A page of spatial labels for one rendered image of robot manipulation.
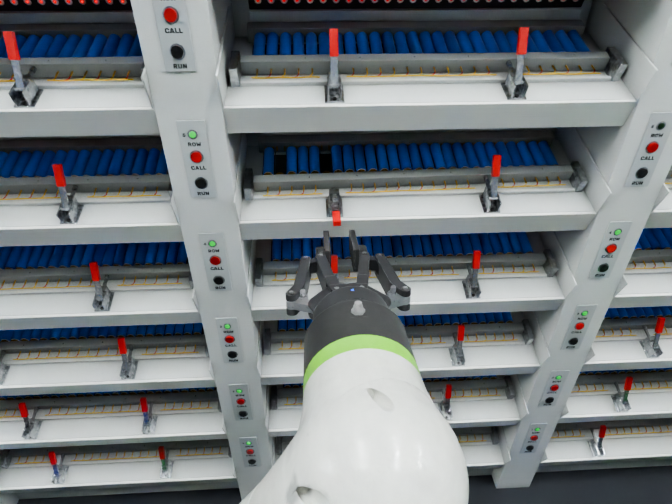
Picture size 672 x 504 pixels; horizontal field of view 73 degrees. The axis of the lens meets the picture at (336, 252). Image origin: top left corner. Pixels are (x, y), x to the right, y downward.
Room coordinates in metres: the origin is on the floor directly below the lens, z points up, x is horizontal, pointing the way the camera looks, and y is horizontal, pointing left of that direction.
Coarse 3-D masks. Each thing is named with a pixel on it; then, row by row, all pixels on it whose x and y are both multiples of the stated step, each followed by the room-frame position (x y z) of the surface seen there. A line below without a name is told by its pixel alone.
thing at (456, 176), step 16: (256, 176) 0.72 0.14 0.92; (272, 176) 0.72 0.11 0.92; (288, 176) 0.72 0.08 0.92; (304, 176) 0.72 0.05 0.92; (320, 176) 0.72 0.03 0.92; (336, 176) 0.72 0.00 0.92; (352, 176) 0.72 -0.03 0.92; (368, 176) 0.72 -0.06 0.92; (384, 176) 0.72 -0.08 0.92; (400, 176) 0.72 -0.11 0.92; (416, 176) 0.72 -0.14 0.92; (432, 176) 0.73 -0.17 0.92; (448, 176) 0.73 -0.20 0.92; (464, 176) 0.73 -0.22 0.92; (480, 176) 0.73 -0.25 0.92; (512, 176) 0.74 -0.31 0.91; (528, 176) 0.74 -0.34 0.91; (544, 176) 0.74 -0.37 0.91; (560, 176) 0.75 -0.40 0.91; (352, 192) 0.70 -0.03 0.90; (368, 192) 0.71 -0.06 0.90
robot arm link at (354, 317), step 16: (336, 304) 0.30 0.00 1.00; (352, 304) 0.29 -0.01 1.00; (368, 304) 0.29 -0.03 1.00; (320, 320) 0.28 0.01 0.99; (336, 320) 0.27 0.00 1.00; (352, 320) 0.27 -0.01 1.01; (368, 320) 0.27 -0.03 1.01; (384, 320) 0.27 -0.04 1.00; (400, 320) 0.30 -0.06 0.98; (320, 336) 0.26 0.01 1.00; (336, 336) 0.25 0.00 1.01; (384, 336) 0.25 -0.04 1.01; (400, 336) 0.26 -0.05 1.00; (304, 352) 0.27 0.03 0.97; (304, 368) 0.25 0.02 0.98
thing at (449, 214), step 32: (512, 128) 0.84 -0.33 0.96; (544, 128) 0.85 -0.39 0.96; (256, 160) 0.79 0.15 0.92; (576, 160) 0.78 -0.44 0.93; (256, 192) 0.71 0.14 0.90; (288, 192) 0.71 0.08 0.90; (320, 192) 0.71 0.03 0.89; (576, 192) 0.72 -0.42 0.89; (608, 192) 0.67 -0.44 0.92; (256, 224) 0.65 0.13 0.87; (288, 224) 0.65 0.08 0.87; (320, 224) 0.66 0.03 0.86; (352, 224) 0.66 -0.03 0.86; (384, 224) 0.66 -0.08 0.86; (416, 224) 0.67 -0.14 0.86; (448, 224) 0.67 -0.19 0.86; (480, 224) 0.68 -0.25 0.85; (512, 224) 0.68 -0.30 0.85; (544, 224) 0.68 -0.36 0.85; (576, 224) 0.69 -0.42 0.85
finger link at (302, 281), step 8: (304, 256) 0.45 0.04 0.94; (304, 264) 0.43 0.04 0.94; (304, 272) 0.41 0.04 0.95; (296, 280) 0.39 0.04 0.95; (304, 280) 0.39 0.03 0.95; (296, 288) 0.37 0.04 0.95; (304, 288) 0.38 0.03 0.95; (288, 296) 0.36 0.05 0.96; (296, 296) 0.36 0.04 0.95; (288, 312) 0.36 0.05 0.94; (296, 312) 0.36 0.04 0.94
